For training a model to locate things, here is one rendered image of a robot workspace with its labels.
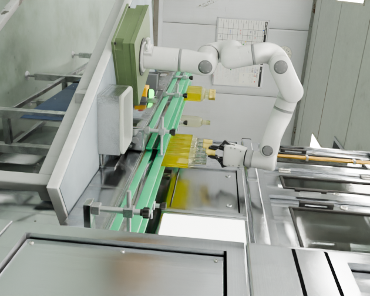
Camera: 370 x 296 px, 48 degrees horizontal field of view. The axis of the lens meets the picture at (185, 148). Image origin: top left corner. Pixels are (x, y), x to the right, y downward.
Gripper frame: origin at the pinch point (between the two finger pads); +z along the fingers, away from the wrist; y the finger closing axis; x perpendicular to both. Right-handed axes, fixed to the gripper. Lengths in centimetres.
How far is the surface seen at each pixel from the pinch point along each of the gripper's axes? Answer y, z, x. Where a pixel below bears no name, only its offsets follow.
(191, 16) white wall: 23, 205, -543
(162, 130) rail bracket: 15.5, 14.4, 26.0
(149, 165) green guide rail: 3.6, 15.6, 35.4
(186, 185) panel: -12.8, 7.4, 13.2
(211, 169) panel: -12.5, 2.4, -7.9
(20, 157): -15, 95, 17
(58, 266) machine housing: 20, -5, 119
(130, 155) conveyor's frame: 5.7, 24.9, 33.9
